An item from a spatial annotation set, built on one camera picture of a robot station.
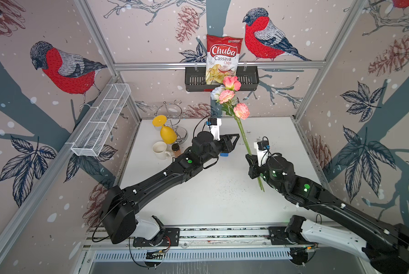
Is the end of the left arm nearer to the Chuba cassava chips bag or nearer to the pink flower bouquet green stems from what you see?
the pink flower bouquet green stems

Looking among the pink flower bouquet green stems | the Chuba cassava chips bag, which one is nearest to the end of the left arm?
the pink flower bouquet green stems

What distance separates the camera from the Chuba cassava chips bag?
83 centimetres
